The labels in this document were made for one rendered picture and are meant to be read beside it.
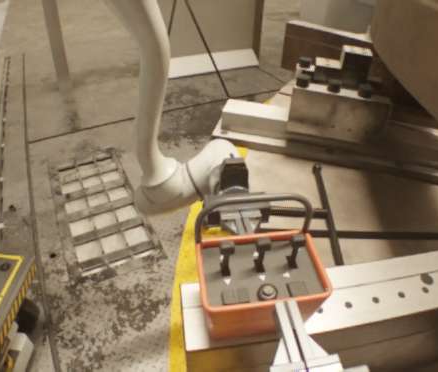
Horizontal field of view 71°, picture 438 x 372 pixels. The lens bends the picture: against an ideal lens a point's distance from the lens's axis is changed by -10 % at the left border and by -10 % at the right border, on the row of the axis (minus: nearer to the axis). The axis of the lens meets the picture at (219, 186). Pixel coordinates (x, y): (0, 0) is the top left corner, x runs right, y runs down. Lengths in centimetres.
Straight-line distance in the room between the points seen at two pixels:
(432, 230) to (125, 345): 131
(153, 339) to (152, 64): 101
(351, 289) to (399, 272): 13
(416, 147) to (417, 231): 48
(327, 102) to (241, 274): 112
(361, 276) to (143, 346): 89
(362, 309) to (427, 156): 126
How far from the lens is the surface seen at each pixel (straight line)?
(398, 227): 149
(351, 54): 160
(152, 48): 69
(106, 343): 140
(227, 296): 50
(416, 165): 185
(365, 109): 156
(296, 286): 53
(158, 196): 82
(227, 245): 49
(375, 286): 73
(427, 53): 112
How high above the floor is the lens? 123
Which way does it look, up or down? 39 degrees down
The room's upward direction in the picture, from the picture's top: 3 degrees clockwise
